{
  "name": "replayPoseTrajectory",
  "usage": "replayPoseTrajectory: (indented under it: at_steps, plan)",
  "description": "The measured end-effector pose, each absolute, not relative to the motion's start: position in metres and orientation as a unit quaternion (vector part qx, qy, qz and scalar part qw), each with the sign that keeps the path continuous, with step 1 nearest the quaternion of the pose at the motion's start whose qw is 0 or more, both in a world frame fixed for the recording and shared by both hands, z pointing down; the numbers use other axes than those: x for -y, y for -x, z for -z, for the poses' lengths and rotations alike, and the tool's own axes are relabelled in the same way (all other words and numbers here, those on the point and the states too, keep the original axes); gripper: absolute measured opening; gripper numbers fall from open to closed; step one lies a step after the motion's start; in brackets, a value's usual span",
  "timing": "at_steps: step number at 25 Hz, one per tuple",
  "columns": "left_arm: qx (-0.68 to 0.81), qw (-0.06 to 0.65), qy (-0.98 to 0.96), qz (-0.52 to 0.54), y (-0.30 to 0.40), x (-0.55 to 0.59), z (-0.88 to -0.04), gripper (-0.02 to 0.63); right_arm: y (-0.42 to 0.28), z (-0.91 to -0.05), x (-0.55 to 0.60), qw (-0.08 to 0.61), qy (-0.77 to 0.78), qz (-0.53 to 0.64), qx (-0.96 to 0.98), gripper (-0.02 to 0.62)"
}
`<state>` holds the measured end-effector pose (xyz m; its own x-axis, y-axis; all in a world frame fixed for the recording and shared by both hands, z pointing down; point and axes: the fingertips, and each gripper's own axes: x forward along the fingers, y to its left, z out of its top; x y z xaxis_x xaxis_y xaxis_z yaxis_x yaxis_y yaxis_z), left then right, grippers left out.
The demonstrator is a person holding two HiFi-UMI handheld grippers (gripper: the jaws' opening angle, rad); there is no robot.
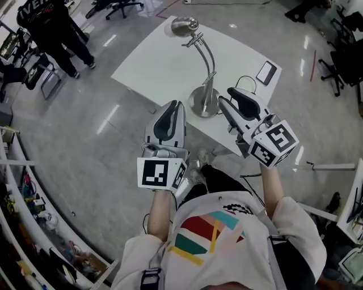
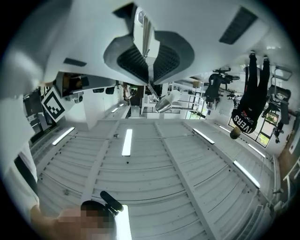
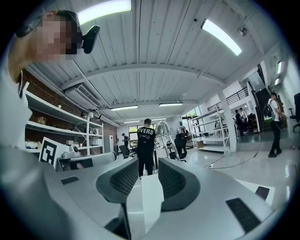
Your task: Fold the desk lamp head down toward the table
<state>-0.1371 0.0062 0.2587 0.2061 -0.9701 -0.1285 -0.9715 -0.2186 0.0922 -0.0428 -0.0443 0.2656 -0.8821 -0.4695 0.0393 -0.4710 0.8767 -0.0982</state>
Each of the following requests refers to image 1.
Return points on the white shirt with colourful print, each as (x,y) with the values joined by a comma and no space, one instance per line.
(227,249)

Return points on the metal frame chair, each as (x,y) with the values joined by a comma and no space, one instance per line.
(39,75)

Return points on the black smartphone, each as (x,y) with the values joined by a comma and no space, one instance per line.
(266,72)

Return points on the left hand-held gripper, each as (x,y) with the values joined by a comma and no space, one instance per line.
(158,172)

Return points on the person's light shoe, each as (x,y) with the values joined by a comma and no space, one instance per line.
(203,157)
(197,177)

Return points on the person's black trousers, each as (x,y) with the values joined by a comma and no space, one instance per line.
(224,181)

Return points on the white side desk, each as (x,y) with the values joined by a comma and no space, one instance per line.
(353,209)

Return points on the silver metal desk lamp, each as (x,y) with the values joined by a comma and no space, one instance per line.
(203,96)

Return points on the person's left forearm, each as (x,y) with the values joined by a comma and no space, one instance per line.
(158,215)

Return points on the white metal floor bar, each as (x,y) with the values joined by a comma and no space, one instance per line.
(331,167)

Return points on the white storage shelf with clutter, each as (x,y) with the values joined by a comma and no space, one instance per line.
(42,223)

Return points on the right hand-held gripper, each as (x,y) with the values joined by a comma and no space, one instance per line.
(272,144)

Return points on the black office chair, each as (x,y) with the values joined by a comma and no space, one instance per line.
(123,8)
(344,65)

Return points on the person's right forearm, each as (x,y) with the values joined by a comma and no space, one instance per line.
(272,192)

